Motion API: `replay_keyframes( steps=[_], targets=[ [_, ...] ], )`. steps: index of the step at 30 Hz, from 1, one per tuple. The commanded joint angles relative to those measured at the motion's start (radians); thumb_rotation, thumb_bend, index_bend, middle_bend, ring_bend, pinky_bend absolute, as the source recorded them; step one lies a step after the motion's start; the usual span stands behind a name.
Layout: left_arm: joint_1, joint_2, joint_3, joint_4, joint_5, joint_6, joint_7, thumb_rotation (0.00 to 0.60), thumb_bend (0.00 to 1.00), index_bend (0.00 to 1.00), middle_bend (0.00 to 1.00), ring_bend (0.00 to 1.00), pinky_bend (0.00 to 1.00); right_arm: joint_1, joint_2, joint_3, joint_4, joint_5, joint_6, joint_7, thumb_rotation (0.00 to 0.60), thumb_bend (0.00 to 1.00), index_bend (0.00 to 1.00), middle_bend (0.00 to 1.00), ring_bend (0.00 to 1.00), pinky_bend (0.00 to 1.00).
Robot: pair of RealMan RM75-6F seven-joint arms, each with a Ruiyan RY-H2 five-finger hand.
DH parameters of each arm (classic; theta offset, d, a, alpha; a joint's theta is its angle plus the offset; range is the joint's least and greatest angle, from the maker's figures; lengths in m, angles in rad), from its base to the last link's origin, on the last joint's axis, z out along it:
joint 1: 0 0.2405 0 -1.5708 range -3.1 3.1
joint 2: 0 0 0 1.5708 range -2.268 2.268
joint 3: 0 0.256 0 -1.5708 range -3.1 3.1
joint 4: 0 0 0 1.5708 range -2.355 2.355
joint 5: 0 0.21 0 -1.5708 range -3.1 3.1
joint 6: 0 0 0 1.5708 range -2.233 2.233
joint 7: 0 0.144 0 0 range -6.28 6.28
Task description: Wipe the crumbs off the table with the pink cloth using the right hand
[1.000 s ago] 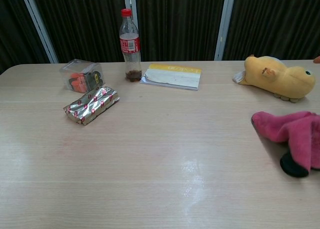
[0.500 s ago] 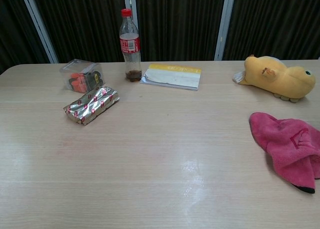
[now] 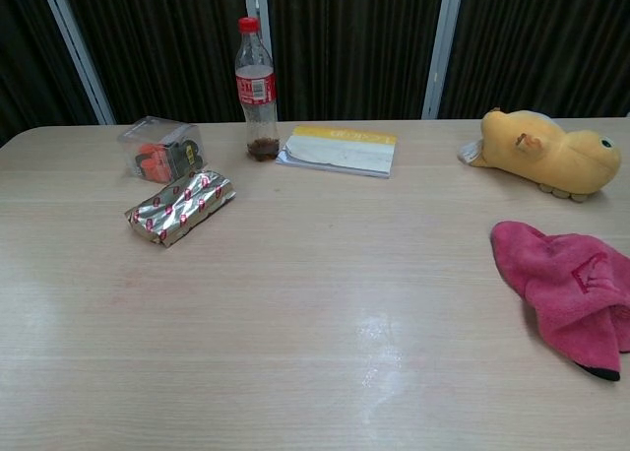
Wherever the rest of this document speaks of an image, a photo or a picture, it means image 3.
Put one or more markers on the yellow and white notepad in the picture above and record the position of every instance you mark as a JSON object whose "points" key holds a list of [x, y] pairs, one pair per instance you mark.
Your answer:
{"points": [[344, 153]]}

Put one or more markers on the pink microfibre cloth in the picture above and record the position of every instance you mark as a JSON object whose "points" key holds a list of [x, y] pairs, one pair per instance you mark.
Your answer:
{"points": [[566, 283]]}

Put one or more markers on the cola bottle with red cap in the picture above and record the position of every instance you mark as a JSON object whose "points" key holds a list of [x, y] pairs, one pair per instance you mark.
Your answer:
{"points": [[254, 86]]}

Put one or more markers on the silver foil snack packet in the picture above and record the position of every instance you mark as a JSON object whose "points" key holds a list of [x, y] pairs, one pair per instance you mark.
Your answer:
{"points": [[179, 207]]}

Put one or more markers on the yellow plush toy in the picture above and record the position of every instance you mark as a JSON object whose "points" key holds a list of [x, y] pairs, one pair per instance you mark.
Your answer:
{"points": [[556, 155]]}

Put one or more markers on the black pleated curtain panel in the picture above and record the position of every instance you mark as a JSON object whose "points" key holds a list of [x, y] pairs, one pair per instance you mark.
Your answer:
{"points": [[541, 42], [29, 52], [354, 47], [172, 47]]}

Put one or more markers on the clear plastic box orange items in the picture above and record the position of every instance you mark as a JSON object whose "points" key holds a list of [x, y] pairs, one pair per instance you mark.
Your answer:
{"points": [[160, 150]]}

